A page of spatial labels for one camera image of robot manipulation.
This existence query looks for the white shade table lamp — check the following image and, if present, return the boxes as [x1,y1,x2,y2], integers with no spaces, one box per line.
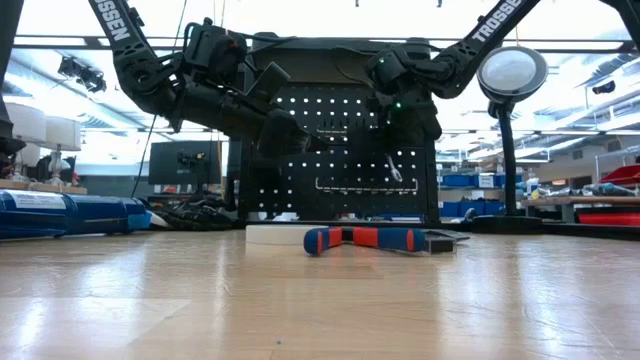
[4,102,47,145]
[39,115,82,186]

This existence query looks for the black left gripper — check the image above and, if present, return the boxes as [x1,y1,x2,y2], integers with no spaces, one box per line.
[257,107,331,159]

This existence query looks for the thin black hanging cable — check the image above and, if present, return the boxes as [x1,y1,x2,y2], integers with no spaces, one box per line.
[130,0,190,199]

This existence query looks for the black ceiling mounted device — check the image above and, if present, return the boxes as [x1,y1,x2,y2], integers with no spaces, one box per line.
[57,55,108,94]

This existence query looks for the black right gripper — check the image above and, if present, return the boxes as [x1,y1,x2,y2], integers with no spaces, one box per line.
[367,92,444,151]

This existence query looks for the white masking tape roll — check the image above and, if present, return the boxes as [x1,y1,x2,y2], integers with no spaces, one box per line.
[244,223,321,246]

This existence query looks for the blue storage bin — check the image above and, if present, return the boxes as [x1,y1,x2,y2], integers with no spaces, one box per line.
[444,172,506,190]
[439,199,506,217]

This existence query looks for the blue caulk tube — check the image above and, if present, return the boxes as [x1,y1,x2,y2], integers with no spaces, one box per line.
[0,189,169,241]

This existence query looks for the black pegboard stand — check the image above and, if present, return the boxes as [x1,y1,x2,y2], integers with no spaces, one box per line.
[224,32,446,224]

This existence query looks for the black work gloves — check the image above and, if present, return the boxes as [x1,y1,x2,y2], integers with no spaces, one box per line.
[149,193,237,231]

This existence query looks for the black computer monitor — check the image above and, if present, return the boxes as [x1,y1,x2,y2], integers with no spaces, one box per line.
[148,140,222,187]

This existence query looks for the wooden top work table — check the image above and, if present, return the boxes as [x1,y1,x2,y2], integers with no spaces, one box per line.
[522,195,640,224]

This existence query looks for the black and silver spirit level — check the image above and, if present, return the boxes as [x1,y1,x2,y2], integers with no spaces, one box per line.
[422,228,471,255]

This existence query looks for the large silver combination wrench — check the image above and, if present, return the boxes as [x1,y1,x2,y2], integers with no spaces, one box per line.
[383,153,404,184]

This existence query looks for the red and blue pliers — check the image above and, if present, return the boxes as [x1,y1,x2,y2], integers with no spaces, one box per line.
[303,225,429,257]

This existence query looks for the red storage bin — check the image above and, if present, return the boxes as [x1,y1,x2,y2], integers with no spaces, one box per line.
[599,164,640,187]

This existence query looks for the wooden shelf board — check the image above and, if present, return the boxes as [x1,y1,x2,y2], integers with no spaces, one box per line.
[0,178,89,196]

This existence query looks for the black table frame rail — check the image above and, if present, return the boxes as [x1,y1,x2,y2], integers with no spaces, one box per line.
[244,219,640,242]

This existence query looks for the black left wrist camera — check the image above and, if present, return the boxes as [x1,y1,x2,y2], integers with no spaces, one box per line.
[247,62,292,101]

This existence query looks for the black gooseneck magnifier lamp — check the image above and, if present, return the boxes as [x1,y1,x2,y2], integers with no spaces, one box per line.
[471,45,550,235]

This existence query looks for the flat red tray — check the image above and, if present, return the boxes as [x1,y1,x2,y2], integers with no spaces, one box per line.
[577,212,640,227]

